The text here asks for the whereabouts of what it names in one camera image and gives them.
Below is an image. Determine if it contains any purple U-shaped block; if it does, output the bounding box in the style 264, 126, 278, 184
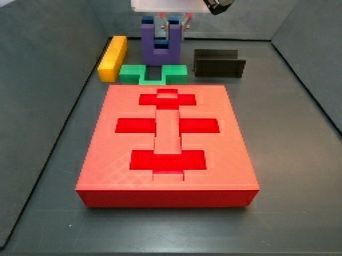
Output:
140, 24, 182, 66

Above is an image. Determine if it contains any blue U-shaped block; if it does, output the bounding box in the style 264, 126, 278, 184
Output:
140, 16, 182, 49

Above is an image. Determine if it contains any red board with recesses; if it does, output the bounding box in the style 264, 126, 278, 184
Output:
76, 85, 259, 208

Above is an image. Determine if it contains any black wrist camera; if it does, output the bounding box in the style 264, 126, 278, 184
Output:
203, 0, 235, 15

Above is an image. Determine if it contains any black U-shaped block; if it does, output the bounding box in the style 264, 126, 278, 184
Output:
194, 49, 246, 78

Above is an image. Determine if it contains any green U-shaped block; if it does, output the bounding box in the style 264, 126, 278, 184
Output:
119, 65, 188, 85

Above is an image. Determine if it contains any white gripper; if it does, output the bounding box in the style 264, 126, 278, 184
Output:
131, 0, 208, 31

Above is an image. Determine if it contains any yellow rectangular bar block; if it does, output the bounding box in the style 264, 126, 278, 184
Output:
97, 36, 128, 82

